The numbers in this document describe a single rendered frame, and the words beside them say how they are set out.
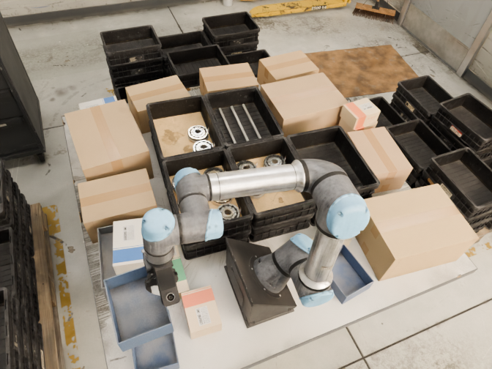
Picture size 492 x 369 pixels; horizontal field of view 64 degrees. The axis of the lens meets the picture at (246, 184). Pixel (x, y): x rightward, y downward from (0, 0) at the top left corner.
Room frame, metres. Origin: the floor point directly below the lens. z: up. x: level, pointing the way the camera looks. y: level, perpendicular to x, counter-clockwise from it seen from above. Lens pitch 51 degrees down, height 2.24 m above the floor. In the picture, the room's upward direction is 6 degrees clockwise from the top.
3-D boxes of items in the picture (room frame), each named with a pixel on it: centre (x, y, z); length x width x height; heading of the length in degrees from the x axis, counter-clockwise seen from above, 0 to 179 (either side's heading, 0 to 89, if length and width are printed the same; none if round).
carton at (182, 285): (0.73, 0.26, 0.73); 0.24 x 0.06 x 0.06; 24
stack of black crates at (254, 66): (2.61, 0.07, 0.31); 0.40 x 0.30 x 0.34; 117
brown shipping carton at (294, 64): (2.09, -0.18, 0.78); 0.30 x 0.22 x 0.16; 120
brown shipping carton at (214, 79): (1.90, 0.16, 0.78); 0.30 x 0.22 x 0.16; 111
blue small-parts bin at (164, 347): (0.42, 0.27, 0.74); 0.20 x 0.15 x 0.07; 22
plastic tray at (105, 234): (0.73, 0.44, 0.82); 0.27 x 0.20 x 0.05; 21
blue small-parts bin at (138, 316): (0.42, 0.28, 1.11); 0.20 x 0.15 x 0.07; 28
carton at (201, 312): (0.56, 0.12, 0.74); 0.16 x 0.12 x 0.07; 23
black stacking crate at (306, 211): (1.14, -0.11, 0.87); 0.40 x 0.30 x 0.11; 24
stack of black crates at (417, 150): (1.93, -1.12, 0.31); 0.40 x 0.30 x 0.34; 27
